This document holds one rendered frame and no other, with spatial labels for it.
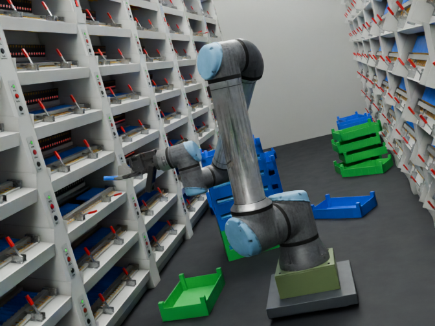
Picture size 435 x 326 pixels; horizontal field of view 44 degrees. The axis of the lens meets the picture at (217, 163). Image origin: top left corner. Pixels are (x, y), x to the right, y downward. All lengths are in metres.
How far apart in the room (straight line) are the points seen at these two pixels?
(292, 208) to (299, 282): 0.27
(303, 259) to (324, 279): 0.10
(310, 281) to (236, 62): 0.81
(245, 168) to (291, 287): 0.48
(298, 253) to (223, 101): 0.61
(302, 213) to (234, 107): 0.46
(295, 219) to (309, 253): 0.14
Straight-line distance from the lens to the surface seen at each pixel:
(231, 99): 1.82
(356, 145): 3.93
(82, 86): 2.58
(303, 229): 1.99
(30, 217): 1.98
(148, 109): 3.21
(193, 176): 2.16
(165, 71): 3.89
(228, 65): 1.82
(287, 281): 2.02
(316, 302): 1.98
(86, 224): 2.19
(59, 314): 1.95
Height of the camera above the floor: 0.89
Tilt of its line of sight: 9 degrees down
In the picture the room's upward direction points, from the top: 15 degrees counter-clockwise
